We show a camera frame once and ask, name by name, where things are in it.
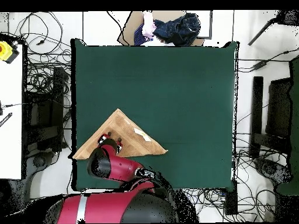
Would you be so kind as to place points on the orange terry towel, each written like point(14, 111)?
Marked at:
point(130, 137)

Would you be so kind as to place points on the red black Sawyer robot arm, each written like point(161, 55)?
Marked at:
point(116, 168)

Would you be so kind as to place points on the black equipment stand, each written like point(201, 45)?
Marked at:
point(44, 112)

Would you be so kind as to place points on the dark green table cloth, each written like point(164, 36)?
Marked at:
point(163, 77)

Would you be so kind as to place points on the white table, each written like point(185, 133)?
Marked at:
point(10, 128)

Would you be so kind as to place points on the purple dotted cloth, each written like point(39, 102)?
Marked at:
point(140, 37)

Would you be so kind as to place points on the brown cardboard box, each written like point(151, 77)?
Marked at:
point(130, 28)

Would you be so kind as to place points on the pink cloth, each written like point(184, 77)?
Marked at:
point(148, 25)

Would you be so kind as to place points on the yellow emergency stop button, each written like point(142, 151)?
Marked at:
point(5, 50)

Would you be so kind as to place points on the dark blue jeans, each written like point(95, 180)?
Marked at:
point(179, 29)

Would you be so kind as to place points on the black power strip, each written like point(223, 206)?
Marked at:
point(231, 200)

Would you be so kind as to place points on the dark round device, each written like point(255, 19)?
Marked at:
point(271, 169)

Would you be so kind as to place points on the black power brick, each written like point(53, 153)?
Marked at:
point(259, 65)

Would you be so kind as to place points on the black monitor stand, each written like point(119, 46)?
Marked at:
point(279, 107)

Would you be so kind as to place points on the black tripod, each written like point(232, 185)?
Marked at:
point(287, 17)

